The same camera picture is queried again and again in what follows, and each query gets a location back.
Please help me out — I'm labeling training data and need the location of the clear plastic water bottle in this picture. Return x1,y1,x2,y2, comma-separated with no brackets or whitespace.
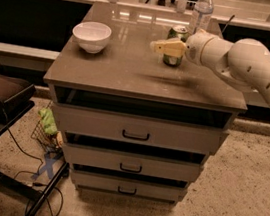
188,0,214,35

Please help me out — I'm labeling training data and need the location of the green toy in basket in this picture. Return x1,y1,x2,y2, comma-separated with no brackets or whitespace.
38,108,58,135

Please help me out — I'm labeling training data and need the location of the grey drawer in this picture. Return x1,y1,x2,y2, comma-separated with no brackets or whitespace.
62,144,202,182
52,104,228,155
70,170,187,202

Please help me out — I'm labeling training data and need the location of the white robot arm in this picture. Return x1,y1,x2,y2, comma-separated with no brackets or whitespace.
150,30,270,107

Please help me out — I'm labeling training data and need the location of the top grey drawer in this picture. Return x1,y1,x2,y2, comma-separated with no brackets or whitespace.
52,104,228,155

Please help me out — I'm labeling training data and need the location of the grey drawer cabinet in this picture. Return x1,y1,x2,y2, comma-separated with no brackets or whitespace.
27,0,261,214

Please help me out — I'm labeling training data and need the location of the black floor cable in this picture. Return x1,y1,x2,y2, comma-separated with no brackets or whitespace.
0,106,77,216

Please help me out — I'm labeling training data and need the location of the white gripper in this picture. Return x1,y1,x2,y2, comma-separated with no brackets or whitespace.
150,30,233,71

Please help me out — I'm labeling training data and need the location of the white ceramic bowl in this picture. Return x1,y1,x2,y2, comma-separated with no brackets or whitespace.
72,21,112,54

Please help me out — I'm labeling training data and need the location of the wire basket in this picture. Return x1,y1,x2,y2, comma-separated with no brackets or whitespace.
31,102,62,153

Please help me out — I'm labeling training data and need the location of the bottom grey drawer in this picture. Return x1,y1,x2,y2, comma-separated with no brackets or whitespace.
70,170,187,202

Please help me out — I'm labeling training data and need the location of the green soda can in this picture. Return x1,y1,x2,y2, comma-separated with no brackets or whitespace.
163,24,189,67

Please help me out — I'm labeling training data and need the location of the blue tape cross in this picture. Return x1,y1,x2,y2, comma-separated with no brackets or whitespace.
32,152,63,180

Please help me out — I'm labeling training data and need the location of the middle grey drawer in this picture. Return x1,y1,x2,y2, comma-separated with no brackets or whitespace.
62,144,202,182

